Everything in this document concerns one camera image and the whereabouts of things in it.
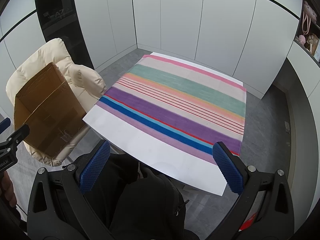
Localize paw shaped plush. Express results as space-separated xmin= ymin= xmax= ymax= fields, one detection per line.
xmin=304 ymin=34 xmax=320 ymax=53

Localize person's left hand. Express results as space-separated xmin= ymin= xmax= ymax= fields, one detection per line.
xmin=0 ymin=171 xmax=17 ymax=208

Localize brown cardboard box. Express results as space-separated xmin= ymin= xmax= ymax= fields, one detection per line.
xmin=14 ymin=62 xmax=88 ymax=160

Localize person's legs in black pants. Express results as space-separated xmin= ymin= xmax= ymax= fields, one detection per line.
xmin=54 ymin=152 xmax=200 ymax=240

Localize dark glass wall panel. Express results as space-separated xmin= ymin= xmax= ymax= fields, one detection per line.
xmin=34 ymin=0 xmax=95 ymax=70

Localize white table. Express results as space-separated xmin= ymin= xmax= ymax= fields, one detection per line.
xmin=82 ymin=52 xmax=247 ymax=197

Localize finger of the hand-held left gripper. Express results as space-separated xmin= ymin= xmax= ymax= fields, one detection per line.
xmin=0 ymin=117 xmax=11 ymax=133
xmin=0 ymin=124 xmax=30 ymax=156

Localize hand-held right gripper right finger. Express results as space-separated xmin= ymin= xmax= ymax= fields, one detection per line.
xmin=212 ymin=141 xmax=294 ymax=240

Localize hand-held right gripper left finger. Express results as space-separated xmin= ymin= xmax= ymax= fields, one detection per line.
xmin=26 ymin=140 xmax=112 ymax=240

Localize pink plush bag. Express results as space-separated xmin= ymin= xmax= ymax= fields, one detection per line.
xmin=301 ymin=1 xmax=318 ymax=34

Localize cream padded chair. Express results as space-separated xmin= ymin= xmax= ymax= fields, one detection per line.
xmin=5 ymin=38 xmax=108 ymax=167

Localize red object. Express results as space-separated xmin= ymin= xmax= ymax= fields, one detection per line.
xmin=239 ymin=212 xmax=258 ymax=232

